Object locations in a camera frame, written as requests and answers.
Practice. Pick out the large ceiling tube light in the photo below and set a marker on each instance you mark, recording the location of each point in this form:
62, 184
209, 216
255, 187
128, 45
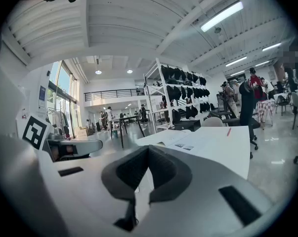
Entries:
221, 16

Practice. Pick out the grey yellow cover book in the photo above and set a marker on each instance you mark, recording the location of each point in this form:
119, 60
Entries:
183, 138

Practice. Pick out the black box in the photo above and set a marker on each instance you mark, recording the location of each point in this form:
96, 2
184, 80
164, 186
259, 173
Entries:
187, 125

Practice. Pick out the grey table with black legs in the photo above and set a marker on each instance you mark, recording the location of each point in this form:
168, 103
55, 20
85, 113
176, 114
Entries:
125, 118

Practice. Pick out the black balcony railing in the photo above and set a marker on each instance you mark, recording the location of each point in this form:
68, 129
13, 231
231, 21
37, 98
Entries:
114, 94

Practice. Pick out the clothes rack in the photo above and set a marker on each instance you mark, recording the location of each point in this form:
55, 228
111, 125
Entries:
57, 118

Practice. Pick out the checkered tablecloth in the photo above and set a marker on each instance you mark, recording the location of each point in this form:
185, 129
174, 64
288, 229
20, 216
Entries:
266, 110

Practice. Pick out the red pen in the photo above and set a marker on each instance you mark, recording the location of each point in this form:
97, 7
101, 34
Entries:
229, 131

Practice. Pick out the group of black bags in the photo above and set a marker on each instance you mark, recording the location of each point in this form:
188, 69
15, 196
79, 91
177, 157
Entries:
185, 92

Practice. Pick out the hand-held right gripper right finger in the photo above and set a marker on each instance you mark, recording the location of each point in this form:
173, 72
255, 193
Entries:
173, 179

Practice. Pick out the white metal shelf rack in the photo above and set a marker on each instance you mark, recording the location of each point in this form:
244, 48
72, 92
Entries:
163, 95

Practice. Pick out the white shell chair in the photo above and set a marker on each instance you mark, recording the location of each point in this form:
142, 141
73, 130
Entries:
213, 122

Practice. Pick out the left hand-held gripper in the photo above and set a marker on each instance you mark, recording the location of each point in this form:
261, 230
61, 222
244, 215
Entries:
35, 132

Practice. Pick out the black office chair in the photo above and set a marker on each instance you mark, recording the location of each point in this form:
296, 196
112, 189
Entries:
247, 107

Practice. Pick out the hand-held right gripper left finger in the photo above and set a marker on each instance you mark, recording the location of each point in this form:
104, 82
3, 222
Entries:
119, 181

